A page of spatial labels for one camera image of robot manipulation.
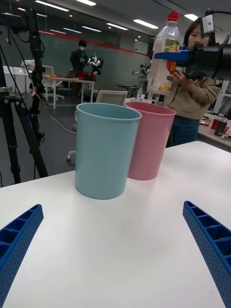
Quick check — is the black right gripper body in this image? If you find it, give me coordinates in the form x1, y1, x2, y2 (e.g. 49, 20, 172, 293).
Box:
185, 43, 223, 80

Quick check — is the pink plastic bin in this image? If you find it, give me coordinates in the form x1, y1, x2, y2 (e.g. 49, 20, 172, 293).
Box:
124, 101, 177, 181

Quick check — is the dark drink bottle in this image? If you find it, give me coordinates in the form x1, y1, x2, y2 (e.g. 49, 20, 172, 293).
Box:
214, 117, 229, 137

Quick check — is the small humanoid robot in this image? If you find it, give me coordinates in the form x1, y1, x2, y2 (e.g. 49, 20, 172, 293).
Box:
87, 51, 104, 75

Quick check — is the clear bottle with red cap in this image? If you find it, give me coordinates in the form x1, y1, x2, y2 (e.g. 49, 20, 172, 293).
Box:
146, 11, 183, 96

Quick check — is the white table with white legs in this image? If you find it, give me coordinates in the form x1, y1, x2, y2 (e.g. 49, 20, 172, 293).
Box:
43, 74, 97, 110

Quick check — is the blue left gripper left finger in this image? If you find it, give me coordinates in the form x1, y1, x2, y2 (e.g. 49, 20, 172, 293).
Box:
0, 204, 44, 306

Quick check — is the pale blue plastic bin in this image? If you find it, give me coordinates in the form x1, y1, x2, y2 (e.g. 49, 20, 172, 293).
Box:
74, 102, 142, 200

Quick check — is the black tripod with blue marks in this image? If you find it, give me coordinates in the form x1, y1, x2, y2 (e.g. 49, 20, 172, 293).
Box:
0, 7, 50, 185

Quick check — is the pale desk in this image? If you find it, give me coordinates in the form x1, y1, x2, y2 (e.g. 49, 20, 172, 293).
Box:
197, 113, 231, 147

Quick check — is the person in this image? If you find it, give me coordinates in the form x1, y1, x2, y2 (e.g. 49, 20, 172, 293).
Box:
163, 16, 221, 147
69, 39, 89, 97

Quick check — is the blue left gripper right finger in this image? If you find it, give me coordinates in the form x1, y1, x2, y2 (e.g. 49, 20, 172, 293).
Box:
182, 200, 231, 308

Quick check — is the beige cable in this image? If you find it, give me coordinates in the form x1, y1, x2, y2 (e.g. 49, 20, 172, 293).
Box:
44, 105, 77, 135

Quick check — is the person's hand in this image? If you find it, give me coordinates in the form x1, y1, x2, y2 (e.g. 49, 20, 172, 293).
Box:
174, 70, 186, 82

